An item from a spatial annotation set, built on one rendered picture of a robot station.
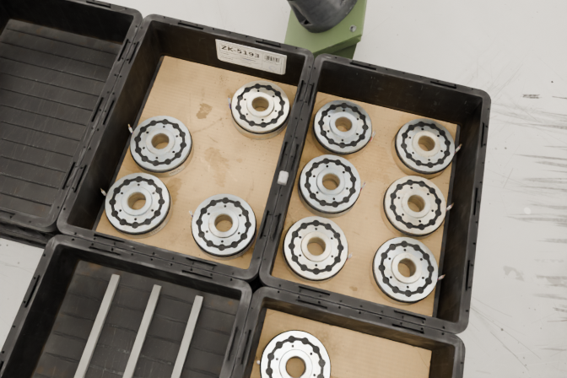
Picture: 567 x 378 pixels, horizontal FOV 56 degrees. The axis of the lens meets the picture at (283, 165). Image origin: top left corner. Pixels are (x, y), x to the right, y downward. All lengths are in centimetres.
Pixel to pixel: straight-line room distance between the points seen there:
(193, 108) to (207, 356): 42
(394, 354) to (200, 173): 43
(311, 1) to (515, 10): 55
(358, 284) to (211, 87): 44
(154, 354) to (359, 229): 37
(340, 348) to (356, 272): 12
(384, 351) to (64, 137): 64
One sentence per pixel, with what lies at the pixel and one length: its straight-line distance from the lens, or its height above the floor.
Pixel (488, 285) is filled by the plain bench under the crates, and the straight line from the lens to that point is 108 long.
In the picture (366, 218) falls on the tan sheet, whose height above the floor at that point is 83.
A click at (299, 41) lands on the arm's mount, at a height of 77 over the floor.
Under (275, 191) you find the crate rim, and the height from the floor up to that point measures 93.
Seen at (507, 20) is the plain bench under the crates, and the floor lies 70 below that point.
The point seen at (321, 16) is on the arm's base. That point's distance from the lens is 105.
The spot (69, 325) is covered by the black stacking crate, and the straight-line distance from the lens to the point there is 90.
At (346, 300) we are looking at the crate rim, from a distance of 77.
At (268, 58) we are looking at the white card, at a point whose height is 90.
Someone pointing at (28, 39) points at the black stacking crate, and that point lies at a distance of 113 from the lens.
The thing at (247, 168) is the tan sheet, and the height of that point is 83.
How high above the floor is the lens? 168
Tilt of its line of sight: 67 degrees down
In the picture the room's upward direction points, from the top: 7 degrees clockwise
